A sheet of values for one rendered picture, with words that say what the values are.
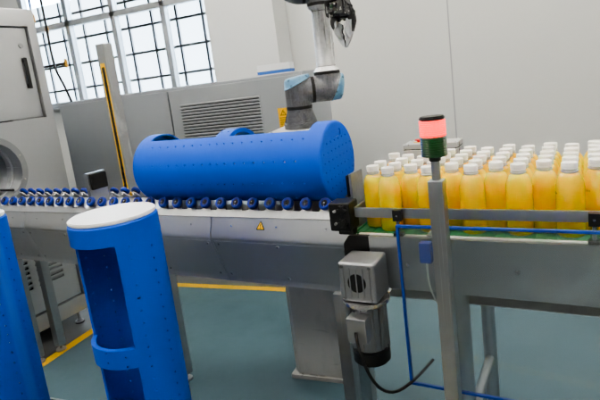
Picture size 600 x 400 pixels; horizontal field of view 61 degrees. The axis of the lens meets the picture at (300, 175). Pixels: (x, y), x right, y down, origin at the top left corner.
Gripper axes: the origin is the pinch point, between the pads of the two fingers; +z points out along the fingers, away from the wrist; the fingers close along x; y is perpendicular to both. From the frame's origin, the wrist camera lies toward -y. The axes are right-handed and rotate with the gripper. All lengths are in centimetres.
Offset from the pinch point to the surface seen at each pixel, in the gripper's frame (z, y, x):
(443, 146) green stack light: 40, 39, 34
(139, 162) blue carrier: 29, 5, -92
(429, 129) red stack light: 36, 41, 32
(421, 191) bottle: 52, 16, 23
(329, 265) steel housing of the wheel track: 75, 1, -16
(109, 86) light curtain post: -18, -36, -144
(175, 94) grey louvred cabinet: -30, -136, -180
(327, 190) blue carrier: 49, 6, -11
